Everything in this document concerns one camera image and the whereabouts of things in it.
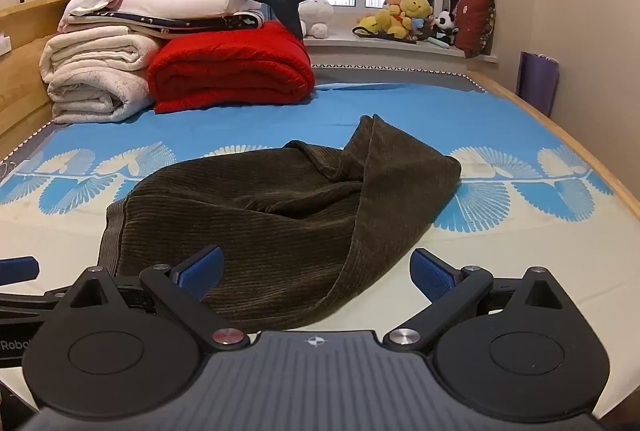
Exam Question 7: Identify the panda plush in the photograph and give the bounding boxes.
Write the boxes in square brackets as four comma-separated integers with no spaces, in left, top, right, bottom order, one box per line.
[432,11,460,44]

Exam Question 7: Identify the white folded quilt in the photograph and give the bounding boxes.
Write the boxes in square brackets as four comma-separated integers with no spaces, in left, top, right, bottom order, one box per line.
[39,33,161,126]

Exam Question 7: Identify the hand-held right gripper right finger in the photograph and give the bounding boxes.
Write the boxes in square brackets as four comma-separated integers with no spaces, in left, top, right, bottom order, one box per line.
[382,247,576,354]

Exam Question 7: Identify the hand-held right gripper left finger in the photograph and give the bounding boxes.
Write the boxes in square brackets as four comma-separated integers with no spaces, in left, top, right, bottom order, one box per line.
[50,245,252,353]

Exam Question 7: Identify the yellow bear plush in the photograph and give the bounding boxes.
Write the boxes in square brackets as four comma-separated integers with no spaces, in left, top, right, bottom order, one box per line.
[357,0,435,39]

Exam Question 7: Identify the black strap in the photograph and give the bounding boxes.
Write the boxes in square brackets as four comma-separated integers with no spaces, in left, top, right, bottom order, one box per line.
[352,26,418,46]

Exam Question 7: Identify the dark brown corduroy pants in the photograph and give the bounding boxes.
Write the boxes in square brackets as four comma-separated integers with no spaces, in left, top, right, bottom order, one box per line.
[97,113,462,333]

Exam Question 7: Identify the blue patterned bed sheet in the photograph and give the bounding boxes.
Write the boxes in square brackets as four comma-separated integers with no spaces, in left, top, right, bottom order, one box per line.
[0,80,640,417]

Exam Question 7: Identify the red cushion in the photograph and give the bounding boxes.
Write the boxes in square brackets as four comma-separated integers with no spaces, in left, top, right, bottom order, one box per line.
[452,0,497,59]

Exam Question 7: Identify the grey trimmed mattress pad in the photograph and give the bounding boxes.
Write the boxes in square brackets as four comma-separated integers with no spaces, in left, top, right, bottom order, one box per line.
[0,63,501,172]

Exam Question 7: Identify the purple folder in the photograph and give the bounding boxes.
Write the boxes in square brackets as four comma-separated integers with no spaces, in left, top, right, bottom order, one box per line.
[515,51,560,118]

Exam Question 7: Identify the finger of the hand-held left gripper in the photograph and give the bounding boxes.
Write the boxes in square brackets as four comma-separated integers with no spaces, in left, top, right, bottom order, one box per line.
[0,256,40,286]
[0,291,68,315]

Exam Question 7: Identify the white windowsill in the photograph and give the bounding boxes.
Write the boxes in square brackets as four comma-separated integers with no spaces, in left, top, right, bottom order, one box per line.
[302,33,501,62]

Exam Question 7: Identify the red folded blanket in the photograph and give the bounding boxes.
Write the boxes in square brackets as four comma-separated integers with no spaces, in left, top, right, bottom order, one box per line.
[147,21,317,114]

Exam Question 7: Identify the white plush toy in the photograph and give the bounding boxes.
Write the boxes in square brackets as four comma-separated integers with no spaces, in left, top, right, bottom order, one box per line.
[298,0,335,38]

